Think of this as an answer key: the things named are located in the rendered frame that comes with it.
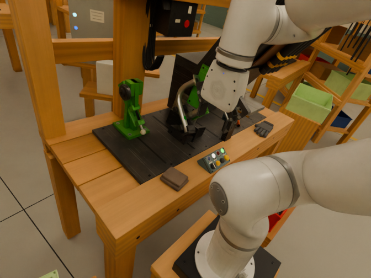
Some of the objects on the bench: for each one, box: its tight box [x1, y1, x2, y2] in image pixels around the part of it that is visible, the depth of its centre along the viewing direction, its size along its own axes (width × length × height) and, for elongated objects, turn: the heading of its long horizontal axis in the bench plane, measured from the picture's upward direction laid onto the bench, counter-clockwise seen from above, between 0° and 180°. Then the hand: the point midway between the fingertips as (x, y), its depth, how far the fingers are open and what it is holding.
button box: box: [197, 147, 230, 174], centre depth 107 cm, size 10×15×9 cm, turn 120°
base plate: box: [92, 107, 267, 185], centre depth 135 cm, size 42×110×2 cm, turn 120°
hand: (213, 119), depth 59 cm, fingers open, 8 cm apart
